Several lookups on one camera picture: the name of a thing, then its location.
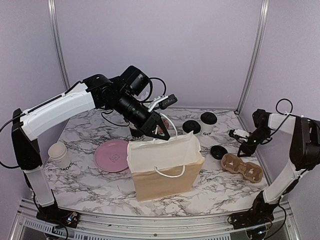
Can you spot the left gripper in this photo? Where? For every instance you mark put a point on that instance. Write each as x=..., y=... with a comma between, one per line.
x=155, y=118

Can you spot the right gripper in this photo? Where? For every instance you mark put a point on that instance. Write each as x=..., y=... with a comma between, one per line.
x=246, y=148

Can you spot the cardboard cup carrier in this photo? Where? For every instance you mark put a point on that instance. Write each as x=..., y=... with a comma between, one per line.
x=235, y=165

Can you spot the brown paper bag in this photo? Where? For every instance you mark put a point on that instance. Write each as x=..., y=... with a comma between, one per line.
x=162, y=168

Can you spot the white paper coffee cup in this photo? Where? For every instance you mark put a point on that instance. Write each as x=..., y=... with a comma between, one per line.
x=206, y=129

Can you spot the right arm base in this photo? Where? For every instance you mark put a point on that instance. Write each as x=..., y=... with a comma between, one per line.
x=259, y=213

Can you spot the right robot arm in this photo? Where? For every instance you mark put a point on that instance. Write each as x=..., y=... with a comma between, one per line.
x=305, y=197

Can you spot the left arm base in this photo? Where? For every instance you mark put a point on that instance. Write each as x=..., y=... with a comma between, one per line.
x=56, y=215

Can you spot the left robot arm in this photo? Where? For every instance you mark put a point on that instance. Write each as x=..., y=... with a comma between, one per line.
x=95, y=92

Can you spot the red patterned bowl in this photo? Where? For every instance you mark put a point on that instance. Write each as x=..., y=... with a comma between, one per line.
x=166, y=123

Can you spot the black cup holding straws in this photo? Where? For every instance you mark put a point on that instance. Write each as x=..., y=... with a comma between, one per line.
x=136, y=134

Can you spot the pink plate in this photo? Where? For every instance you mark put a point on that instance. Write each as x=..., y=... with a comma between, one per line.
x=111, y=156

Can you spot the stack of white paper cups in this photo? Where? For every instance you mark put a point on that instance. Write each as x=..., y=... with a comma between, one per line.
x=58, y=153

